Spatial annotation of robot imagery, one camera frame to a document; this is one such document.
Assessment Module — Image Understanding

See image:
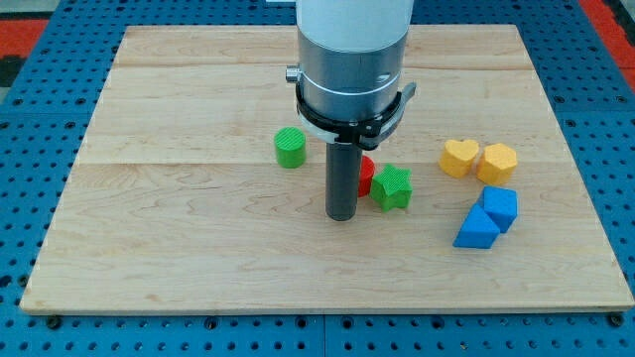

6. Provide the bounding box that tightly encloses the yellow hexagon block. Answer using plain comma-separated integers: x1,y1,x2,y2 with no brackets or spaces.
476,143,518,185

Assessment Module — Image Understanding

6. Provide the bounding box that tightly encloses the green cylinder block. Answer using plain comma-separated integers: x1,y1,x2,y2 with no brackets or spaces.
274,127,307,169

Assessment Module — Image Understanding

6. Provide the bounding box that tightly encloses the blue cube block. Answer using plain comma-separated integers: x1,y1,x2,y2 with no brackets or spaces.
477,185,518,233

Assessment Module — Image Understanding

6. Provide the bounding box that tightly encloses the black clamp ring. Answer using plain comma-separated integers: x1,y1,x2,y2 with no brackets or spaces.
294,81,418,152

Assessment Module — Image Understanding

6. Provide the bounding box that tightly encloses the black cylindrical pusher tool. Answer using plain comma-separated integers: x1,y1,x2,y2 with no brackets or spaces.
325,144,362,221

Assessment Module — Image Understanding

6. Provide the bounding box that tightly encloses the red circle block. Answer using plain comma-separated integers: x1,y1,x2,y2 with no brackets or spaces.
357,155,376,197

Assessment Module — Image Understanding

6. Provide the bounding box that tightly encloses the yellow heart block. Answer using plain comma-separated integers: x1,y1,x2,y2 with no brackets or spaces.
438,139,480,179

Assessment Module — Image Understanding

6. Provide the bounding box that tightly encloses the blue triangle block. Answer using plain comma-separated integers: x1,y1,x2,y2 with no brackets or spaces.
452,204,501,249

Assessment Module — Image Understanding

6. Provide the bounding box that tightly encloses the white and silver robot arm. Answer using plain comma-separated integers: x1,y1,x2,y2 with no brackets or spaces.
296,0,414,125

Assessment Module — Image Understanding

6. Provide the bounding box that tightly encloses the green star block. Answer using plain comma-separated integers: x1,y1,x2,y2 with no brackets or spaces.
369,164,413,212

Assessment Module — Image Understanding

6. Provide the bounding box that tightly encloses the wooden board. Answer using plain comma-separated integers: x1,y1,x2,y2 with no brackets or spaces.
21,25,634,315

